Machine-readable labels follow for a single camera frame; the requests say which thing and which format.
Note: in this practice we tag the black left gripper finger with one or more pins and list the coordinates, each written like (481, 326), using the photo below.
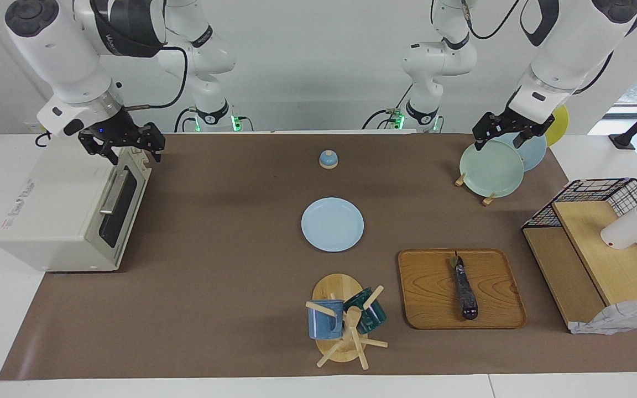
(479, 142)
(518, 141)

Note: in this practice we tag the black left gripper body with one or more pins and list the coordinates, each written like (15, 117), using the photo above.
(509, 122)

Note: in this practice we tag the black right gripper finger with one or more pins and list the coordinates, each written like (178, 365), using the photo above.
(157, 153)
(113, 157)

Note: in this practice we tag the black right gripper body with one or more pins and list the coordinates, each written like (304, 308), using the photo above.
(122, 132)

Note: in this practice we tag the toaster oven glass door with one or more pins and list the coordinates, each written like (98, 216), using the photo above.
(122, 210)

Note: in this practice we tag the dark purple eggplant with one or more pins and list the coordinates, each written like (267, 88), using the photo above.
(465, 293)

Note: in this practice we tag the light blue plate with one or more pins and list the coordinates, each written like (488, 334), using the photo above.
(332, 225)

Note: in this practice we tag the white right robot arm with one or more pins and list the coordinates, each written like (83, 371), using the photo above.
(53, 50)

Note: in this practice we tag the cream toaster oven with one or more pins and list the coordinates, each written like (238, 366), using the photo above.
(47, 215)

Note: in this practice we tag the blue upright rack plate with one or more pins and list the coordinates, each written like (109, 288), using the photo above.
(534, 155)

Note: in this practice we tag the pale green plate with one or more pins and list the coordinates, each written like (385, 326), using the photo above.
(490, 171)

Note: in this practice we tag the yellow plate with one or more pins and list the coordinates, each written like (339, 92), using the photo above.
(560, 124)

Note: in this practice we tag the wooden plate rack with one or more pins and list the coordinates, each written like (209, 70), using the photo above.
(488, 199)

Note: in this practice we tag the white cup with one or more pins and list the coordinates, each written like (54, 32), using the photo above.
(625, 232)

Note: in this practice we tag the small blue dome bell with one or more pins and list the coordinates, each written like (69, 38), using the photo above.
(328, 160)

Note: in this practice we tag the brown table mat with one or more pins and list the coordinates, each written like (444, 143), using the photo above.
(230, 287)

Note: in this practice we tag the brown wooden tray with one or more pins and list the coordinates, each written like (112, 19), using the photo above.
(434, 293)

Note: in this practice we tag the white patterned cloth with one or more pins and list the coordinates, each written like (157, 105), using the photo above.
(617, 318)

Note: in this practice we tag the wooden mug tree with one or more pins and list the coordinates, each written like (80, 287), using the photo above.
(336, 287)

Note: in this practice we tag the dark green mug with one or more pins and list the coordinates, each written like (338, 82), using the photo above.
(374, 318)

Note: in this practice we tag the blue mug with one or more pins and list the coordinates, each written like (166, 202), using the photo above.
(324, 323)

